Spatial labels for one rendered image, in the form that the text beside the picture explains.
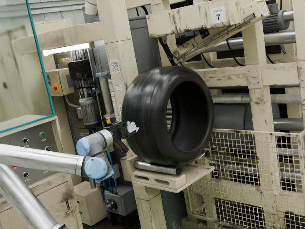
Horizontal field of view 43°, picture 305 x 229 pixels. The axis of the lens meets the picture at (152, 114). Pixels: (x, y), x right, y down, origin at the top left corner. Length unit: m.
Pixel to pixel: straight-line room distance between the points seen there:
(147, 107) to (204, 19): 0.60
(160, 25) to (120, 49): 0.30
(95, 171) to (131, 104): 0.56
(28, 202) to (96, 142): 0.41
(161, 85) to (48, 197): 1.02
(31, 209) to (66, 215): 0.78
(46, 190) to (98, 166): 0.89
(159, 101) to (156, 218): 0.94
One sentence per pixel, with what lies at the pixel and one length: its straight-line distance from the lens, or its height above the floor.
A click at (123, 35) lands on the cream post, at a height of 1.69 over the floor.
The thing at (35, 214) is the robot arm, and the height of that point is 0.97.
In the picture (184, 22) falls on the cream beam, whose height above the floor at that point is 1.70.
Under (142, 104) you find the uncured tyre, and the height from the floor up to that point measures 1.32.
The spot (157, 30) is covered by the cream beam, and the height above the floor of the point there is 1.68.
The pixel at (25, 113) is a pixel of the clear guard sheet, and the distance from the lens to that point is 2.41.
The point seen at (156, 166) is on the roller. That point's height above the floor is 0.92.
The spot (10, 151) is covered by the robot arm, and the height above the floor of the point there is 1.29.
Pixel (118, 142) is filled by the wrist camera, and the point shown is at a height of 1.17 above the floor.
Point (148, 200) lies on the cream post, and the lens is 2.56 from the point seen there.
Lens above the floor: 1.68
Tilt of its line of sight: 12 degrees down
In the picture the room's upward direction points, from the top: 10 degrees counter-clockwise
